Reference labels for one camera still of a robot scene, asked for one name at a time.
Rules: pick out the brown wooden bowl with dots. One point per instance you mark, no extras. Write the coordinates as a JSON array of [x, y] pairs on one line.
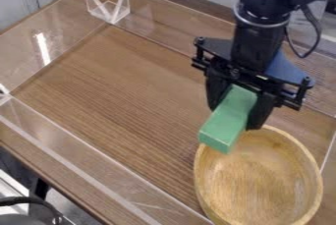
[[266, 183]]

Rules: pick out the clear acrylic front wall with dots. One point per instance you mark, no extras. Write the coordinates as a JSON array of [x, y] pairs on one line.
[[98, 182]]

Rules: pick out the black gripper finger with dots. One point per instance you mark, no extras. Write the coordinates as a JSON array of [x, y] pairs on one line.
[[218, 86], [262, 110]]

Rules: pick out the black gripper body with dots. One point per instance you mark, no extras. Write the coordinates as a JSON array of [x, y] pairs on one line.
[[252, 60]]

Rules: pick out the clear acrylic corner bracket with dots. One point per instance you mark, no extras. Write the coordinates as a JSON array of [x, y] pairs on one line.
[[110, 11]]

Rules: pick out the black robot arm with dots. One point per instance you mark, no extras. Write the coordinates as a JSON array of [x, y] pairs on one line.
[[275, 8]]

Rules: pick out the green rectangular block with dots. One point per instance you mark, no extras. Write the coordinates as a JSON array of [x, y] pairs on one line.
[[227, 122]]

